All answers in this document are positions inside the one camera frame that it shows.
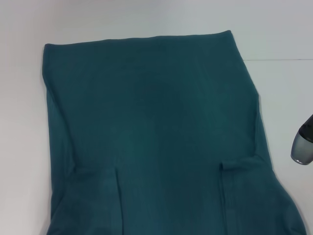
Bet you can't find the teal blue shirt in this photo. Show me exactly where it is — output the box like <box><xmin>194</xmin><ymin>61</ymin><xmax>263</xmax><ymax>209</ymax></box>
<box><xmin>43</xmin><ymin>29</ymin><xmax>304</xmax><ymax>235</ymax></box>

